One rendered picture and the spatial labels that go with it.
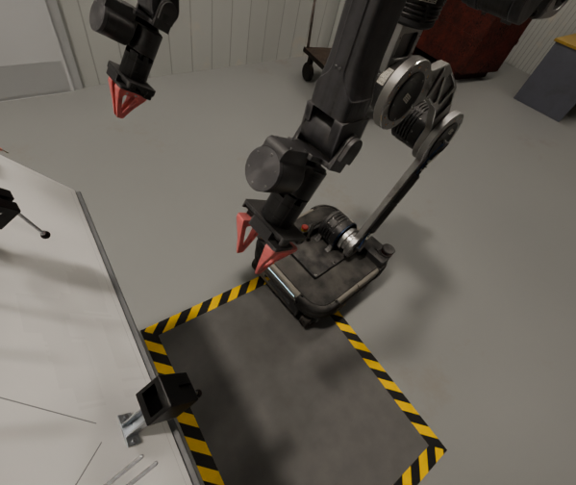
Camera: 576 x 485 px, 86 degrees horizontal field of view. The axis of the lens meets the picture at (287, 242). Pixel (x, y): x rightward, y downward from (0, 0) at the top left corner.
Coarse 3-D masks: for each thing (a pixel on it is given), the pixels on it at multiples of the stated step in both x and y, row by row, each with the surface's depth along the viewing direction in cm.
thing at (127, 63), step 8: (128, 48) 66; (128, 56) 66; (136, 56) 65; (144, 56) 67; (112, 64) 68; (120, 64) 67; (128, 64) 66; (136, 64) 66; (144, 64) 67; (152, 64) 69; (120, 72) 67; (128, 72) 67; (136, 72) 67; (144, 72) 68; (128, 80) 65; (136, 80) 68; (144, 80) 70; (136, 88) 67; (144, 88) 68; (152, 88) 71; (152, 96) 71
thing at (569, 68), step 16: (560, 48) 391; (544, 64) 408; (560, 64) 397; (528, 80) 426; (544, 80) 414; (560, 80) 403; (528, 96) 434; (544, 96) 421; (560, 96) 410; (544, 112) 428; (560, 112) 416
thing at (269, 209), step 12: (252, 204) 50; (264, 204) 49; (276, 204) 47; (288, 204) 46; (300, 204) 47; (264, 216) 48; (276, 216) 48; (288, 216) 48; (276, 228) 48; (288, 228) 50; (288, 240) 47; (300, 240) 50
